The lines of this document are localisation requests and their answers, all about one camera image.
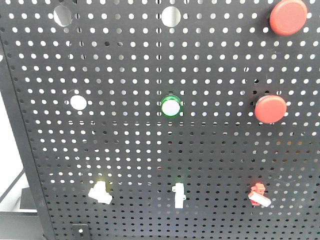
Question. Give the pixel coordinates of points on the red rotary switch lower right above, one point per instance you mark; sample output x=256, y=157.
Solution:
x=257, y=195

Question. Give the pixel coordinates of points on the black perforated pegboard panel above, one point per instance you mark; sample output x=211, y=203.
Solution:
x=82, y=82

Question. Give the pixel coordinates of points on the yellow rotary switch lower left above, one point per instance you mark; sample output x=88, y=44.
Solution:
x=98, y=192

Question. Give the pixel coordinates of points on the lower red mushroom button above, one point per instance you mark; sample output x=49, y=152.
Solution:
x=270, y=109

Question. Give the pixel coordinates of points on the green round push button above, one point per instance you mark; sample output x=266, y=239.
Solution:
x=171, y=105

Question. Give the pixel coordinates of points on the red mushroom button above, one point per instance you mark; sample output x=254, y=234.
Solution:
x=288, y=17
x=270, y=109

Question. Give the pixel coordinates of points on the upper red mushroom button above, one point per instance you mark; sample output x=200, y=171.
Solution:
x=288, y=17

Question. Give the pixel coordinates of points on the black box on desk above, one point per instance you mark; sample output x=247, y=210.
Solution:
x=19, y=218

